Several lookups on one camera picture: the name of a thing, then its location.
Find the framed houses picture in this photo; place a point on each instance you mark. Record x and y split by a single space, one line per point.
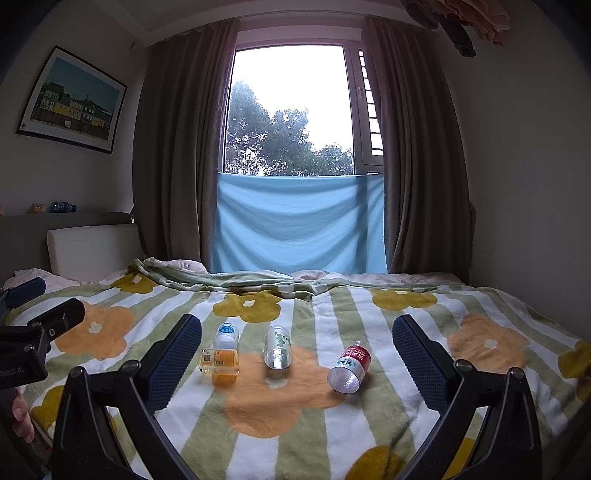
69 99

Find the orange liquid bottle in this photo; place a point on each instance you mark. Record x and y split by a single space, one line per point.
221 363

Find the peach hanging garment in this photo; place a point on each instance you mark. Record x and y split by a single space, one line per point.
482 16

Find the clear green-label bottle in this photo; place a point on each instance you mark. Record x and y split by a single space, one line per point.
277 350

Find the pink pillow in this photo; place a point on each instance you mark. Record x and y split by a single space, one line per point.
32 277

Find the small orange toy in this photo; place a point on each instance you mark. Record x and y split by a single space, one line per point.
35 209

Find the window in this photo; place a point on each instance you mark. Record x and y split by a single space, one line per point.
286 83

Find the brown curtain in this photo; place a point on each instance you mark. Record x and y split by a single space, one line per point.
180 152
415 152

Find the blue white label cup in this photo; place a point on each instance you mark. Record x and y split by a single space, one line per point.
226 334

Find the floral striped blanket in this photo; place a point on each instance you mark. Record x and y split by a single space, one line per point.
323 415

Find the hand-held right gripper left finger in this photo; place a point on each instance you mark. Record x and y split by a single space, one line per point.
173 362

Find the clear red-label bottle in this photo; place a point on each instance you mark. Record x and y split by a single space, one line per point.
352 367

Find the light blue cloth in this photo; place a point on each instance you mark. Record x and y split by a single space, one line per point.
295 221

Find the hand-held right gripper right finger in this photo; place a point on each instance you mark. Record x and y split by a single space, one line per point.
422 364

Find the white cushion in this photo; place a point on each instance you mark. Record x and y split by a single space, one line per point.
92 249

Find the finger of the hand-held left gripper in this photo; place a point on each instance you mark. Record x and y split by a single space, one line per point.
60 318
27 288

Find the grey headboard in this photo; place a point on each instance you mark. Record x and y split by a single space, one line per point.
23 240

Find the person's left hand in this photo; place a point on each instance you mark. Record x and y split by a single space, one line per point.
22 415

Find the small blue toy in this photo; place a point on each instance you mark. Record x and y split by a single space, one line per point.
62 206

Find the dark hanging garment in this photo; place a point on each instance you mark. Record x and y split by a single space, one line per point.
461 34

